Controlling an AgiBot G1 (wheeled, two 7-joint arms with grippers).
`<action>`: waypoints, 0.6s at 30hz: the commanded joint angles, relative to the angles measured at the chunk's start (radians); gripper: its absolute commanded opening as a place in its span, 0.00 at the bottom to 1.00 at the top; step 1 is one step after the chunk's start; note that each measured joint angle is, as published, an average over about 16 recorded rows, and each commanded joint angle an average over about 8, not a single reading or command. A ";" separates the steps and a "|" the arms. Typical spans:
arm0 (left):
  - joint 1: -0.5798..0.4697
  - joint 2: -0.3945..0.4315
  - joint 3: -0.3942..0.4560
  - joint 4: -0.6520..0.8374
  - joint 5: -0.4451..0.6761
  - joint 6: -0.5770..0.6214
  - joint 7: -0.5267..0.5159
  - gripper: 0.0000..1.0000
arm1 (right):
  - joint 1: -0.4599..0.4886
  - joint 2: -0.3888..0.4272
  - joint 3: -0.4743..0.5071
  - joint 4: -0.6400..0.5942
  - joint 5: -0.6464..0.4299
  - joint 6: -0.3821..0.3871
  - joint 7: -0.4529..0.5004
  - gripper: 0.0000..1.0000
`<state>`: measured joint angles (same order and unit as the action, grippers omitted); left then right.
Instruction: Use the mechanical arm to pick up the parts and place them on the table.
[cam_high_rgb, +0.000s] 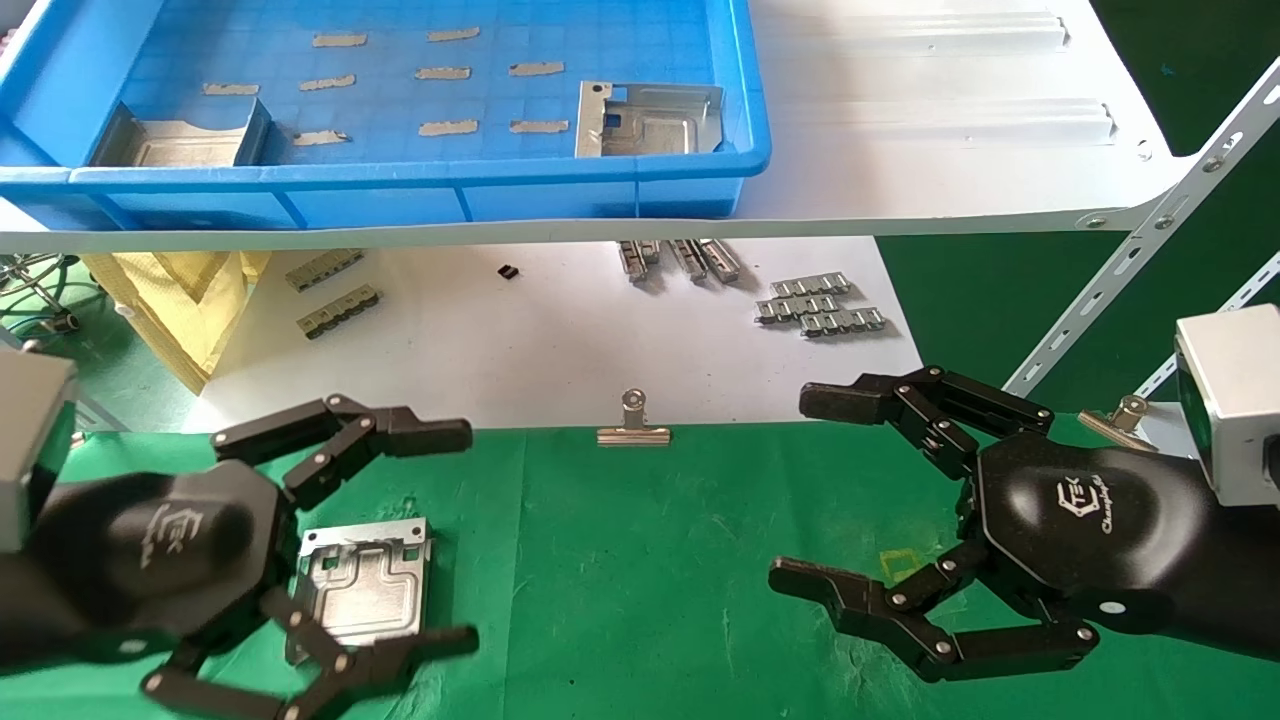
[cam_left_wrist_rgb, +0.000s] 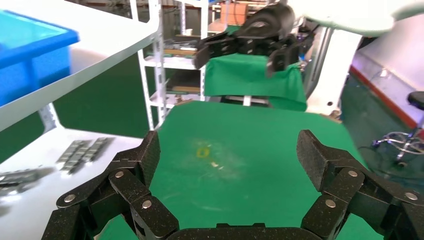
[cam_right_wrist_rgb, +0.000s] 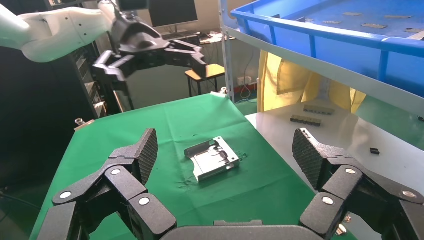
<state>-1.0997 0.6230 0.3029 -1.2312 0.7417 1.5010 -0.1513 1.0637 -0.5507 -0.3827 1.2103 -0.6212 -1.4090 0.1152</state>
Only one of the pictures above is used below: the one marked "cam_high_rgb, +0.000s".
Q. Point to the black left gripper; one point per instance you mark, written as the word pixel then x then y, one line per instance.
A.
pixel 160 550

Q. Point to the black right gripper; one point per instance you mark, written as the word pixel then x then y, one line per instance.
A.
pixel 1080 530

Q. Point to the stamped sheet metal part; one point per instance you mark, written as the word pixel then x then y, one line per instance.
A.
pixel 365 590

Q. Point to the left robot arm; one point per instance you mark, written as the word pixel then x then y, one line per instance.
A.
pixel 18 610

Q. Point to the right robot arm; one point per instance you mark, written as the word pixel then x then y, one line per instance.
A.
pixel 1250 570

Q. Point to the grey metal terminal strip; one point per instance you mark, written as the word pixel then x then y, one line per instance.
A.
pixel 843 322
pixel 810 285
pixel 797 308

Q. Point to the green table cloth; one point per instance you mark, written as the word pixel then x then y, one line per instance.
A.
pixel 650 580

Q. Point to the silver binder clip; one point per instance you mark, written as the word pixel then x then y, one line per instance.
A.
pixel 1125 420
pixel 634 434

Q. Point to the olive connector strip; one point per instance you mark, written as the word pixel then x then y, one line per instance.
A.
pixel 325 270
pixel 340 311

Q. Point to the shiny metal clip bundle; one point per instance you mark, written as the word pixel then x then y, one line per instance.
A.
pixel 722 260
pixel 687 258
pixel 636 260

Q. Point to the blue plastic bin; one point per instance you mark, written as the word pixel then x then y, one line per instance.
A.
pixel 400 200

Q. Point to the white shelf board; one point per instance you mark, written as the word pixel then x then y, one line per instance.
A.
pixel 900 150

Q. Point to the long white perforated brace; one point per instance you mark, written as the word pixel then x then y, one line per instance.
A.
pixel 1130 255

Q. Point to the flat metal part with notch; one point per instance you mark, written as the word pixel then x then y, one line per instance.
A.
pixel 660 128

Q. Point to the beige tape piece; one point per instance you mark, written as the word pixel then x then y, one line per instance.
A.
pixel 442 73
pixel 453 34
pixel 339 40
pixel 230 89
pixel 327 82
pixel 538 126
pixel 320 138
pixel 447 128
pixel 536 69

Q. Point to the short white perforated brace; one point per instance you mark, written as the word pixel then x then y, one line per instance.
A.
pixel 1240 300

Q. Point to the metal part with curved cutout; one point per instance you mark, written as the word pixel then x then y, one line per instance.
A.
pixel 180 145

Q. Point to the grey metal frame bar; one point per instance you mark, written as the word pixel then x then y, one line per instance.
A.
pixel 100 410

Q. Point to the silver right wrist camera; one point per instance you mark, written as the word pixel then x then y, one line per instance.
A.
pixel 1235 390

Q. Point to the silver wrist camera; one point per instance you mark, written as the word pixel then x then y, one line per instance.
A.
pixel 1235 390
pixel 30 430

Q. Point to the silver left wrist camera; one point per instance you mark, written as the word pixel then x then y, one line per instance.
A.
pixel 30 430

